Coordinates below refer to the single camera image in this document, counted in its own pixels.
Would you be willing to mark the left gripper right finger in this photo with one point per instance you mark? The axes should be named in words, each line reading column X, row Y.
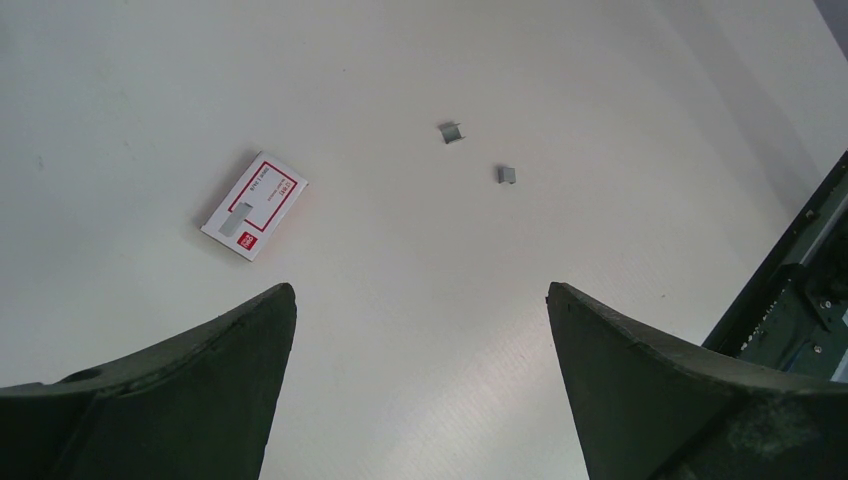
column 649, row 405

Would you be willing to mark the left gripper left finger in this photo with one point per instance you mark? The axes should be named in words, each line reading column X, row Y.
column 198, row 405

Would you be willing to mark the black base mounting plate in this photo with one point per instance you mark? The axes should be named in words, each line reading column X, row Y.
column 791, row 315

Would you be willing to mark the red white staple box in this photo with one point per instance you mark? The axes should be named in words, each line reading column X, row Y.
column 252, row 210

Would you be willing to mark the small loose staple piece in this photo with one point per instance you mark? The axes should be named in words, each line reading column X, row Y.
column 506, row 175

